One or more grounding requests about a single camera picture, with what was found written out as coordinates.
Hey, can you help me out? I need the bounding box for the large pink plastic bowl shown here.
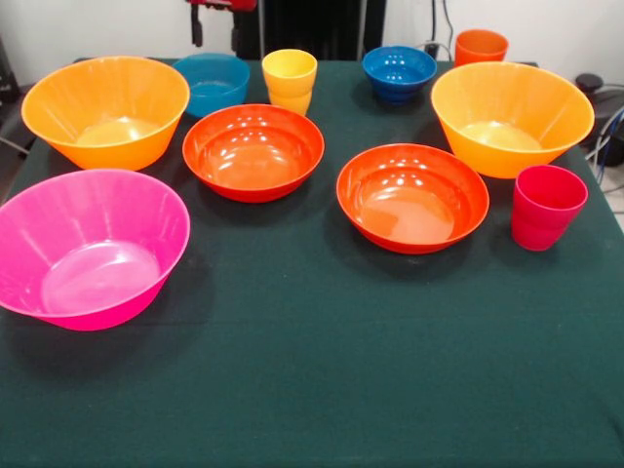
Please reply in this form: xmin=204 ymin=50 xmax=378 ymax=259
xmin=0 ymin=168 xmax=192 ymax=332

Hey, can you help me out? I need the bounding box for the large orange plastic bowl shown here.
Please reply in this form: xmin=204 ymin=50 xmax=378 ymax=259
xmin=430 ymin=60 xmax=596 ymax=179
xmin=20 ymin=55 xmax=191 ymax=172

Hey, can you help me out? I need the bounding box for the orange plastic cup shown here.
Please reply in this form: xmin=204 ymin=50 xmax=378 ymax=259
xmin=454 ymin=28 xmax=510 ymax=68

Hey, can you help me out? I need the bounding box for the tangle of floor cables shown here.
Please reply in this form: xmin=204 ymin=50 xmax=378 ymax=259
xmin=584 ymin=104 xmax=624 ymax=170

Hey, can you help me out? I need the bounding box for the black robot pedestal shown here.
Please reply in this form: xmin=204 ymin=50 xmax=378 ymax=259
xmin=232 ymin=0 xmax=387 ymax=62

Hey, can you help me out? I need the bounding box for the light blue translucent bowl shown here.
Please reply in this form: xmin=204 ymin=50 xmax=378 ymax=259
xmin=171 ymin=52 xmax=252 ymax=119

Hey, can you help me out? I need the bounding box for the black chair base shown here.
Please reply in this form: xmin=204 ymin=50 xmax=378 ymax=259
xmin=573 ymin=72 xmax=624 ymax=147

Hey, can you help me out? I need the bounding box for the crimson plastic cup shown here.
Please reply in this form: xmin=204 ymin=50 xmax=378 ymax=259
xmin=511 ymin=164 xmax=590 ymax=253

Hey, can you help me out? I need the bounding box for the grey wall cable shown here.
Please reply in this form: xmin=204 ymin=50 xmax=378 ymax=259
xmin=441 ymin=0 xmax=454 ymax=48

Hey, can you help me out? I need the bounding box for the yellow plastic cup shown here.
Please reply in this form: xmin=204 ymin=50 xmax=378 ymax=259
xmin=260 ymin=48 xmax=319 ymax=117

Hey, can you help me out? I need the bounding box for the dark blue plastic bowl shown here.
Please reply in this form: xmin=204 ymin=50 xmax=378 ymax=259
xmin=361 ymin=45 xmax=439 ymax=105

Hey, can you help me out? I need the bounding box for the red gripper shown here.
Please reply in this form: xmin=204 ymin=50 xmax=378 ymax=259
xmin=187 ymin=0 xmax=257 ymax=56

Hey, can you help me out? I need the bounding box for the red plastic bowl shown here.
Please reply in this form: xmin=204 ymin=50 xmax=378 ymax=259
xmin=335 ymin=142 xmax=490 ymax=255
xmin=181 ymin=102 xmax=326 ymax=204

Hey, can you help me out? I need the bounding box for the dark green tablecloth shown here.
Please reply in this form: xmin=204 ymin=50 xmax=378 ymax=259
xmin=0 ymin=57 xmax=624 ymax=468

